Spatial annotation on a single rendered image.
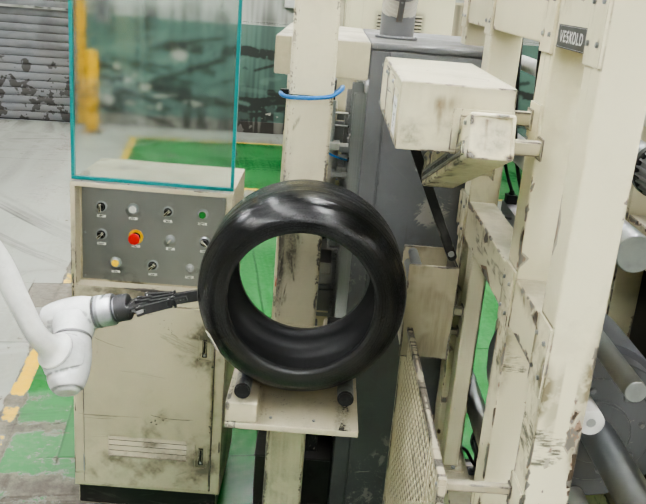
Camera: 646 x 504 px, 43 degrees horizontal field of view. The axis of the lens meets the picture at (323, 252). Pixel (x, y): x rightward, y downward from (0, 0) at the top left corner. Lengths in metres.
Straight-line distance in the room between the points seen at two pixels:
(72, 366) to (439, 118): 1.13
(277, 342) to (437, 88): 1.02
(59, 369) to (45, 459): 1.49
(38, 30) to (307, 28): 9.01
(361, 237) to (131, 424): 1.42
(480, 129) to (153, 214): 1.49
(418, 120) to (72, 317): 1.09
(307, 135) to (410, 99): 0.69
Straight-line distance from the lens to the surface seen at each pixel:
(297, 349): 2.45
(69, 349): 2.21
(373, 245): 2.08
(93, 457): 3.27
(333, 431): 2.29
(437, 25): 5.46
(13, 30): 11.29
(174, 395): 3.07
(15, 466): 3.66
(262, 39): 11.01
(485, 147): 1.68
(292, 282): 2.50
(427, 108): 1.75
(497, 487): 1.84
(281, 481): 2.83
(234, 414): 2.28
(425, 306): 2.46
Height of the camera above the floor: 1.96
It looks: 18 degrees down
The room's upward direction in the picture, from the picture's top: 5 degrees clockwise
